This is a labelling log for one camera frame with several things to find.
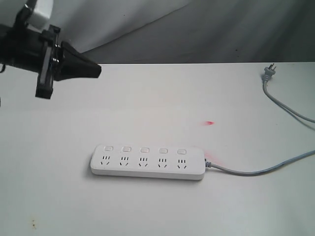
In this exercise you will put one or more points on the grey backdrop cloth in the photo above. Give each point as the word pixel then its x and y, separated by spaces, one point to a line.
pixel 188 31

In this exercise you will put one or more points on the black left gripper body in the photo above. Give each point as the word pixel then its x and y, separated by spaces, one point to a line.
pixel 30 50

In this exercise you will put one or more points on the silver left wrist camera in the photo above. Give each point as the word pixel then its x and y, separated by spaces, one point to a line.
pixel 40 12

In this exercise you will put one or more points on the white five-outlet power strip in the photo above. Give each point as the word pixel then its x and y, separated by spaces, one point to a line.
pixel 151 161

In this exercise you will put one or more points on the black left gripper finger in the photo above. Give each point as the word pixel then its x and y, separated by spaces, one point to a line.
pixel 73 64

